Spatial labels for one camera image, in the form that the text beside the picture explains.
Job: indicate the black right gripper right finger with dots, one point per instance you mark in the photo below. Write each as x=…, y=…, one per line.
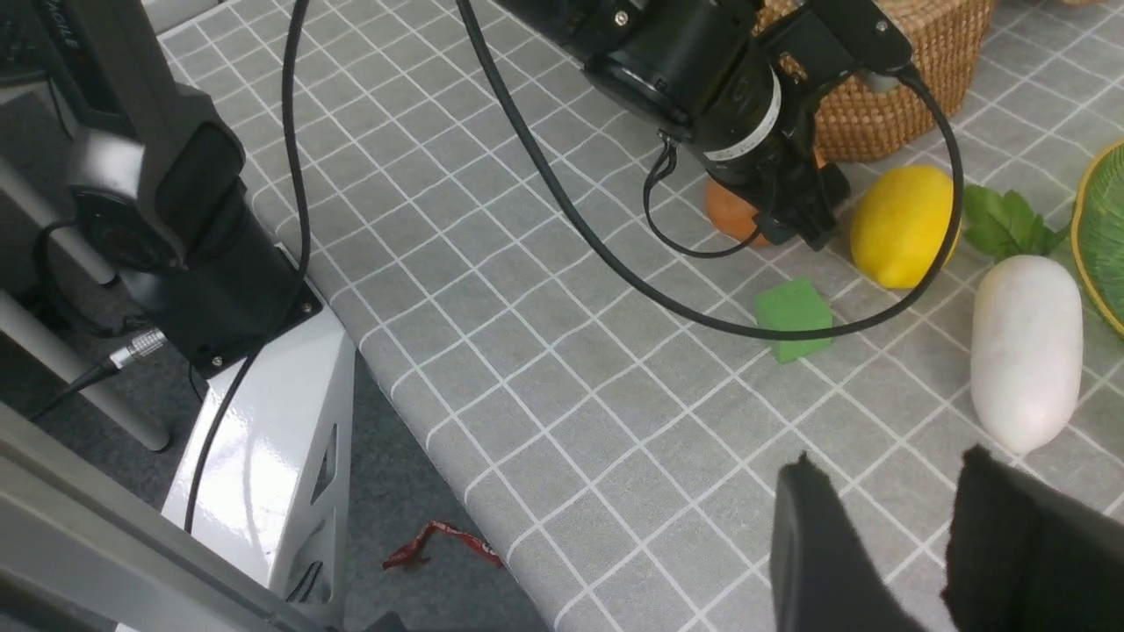
x=1025, y=557

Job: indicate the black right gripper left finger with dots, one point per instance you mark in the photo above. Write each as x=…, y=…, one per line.
x=821, y=575

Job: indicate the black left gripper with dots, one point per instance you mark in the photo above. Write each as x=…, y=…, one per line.
x=766, y=113

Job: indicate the yellow lemon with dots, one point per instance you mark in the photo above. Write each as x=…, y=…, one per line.
x=899, y=224

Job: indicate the white radish with leaves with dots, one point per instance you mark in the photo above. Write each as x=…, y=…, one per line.
x=1026, y=351

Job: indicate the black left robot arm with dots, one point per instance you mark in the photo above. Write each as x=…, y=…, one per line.
x=156, y=178

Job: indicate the green cube block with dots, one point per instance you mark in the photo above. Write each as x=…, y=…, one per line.
x=794, y=305

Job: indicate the grey checkered tablecloth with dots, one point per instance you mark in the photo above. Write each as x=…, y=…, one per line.
x=622, y=460

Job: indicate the green glass leaf plate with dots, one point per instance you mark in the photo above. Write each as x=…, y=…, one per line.
x=1096, y=235

